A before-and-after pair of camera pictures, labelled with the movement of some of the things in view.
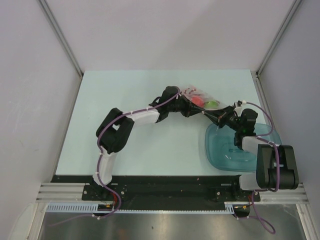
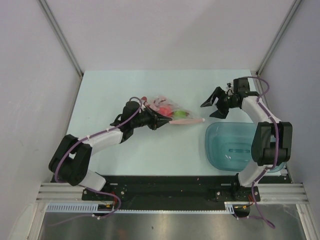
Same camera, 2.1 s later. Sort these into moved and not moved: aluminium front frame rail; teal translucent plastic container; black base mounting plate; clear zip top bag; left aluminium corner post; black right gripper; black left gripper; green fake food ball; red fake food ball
Moved: black left gripper; clear zip top bag; black right gripper; red fake food ball; green fake food ball
Not moved: black base mounting plate; aluminium front frame rail; teal translucent plastic container; left aluminium corner post
